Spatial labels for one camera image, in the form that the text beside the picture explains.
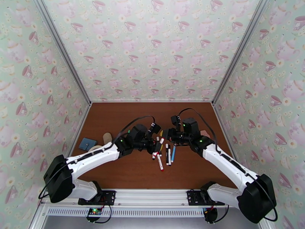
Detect red whiteboard marker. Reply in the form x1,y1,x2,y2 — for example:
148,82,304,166
156,152,165,172
153,138,165,157

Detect blue wallet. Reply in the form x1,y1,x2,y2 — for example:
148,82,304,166
79,137,98,151

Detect small circuit board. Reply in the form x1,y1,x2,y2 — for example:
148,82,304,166
87,208,103,217

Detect black round controller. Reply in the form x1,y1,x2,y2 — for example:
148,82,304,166
204,208,218,223

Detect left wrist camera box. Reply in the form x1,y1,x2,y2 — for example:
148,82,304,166
148,123,162,135

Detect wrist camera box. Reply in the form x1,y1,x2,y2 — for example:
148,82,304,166
148,123,162,135
170,115,182,127

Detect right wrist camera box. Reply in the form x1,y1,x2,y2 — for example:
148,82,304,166
170,115,182,127

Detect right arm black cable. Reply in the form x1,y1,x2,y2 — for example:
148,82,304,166
178,108,279,222

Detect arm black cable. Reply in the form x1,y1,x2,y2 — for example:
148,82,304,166
178,108,279,222
38,115,157,200

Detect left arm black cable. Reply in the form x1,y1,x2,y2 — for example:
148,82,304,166
38,115,157,200

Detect aluminium mounting rail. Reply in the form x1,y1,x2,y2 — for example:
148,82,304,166
39,189,264,207

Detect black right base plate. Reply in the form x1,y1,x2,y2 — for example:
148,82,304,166
186,190,226,206

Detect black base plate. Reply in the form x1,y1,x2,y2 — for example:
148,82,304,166
186,190,226,206
78,190,117,205

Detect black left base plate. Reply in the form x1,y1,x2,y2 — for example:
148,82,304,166
78,190,117,205

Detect slotted white cable tray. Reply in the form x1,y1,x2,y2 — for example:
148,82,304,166
46,206,207,218

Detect black base cable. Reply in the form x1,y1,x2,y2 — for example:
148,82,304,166
80,203,113,224
214,204,230,223

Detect aluminium frame post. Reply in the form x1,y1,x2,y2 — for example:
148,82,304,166
32,0,92,105
212,0,272,106

